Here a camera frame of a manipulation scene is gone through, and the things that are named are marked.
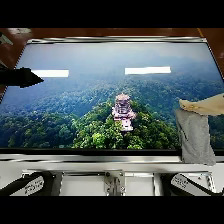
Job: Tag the silver frame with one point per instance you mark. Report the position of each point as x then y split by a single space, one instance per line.
100 165

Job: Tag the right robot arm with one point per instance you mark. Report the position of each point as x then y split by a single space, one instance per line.
186 186

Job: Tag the grey garment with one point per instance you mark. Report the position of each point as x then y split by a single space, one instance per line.
196 140

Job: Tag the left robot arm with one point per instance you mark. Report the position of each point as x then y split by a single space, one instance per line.
20 77

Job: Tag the yellow garment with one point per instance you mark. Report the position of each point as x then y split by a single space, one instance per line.
206 106

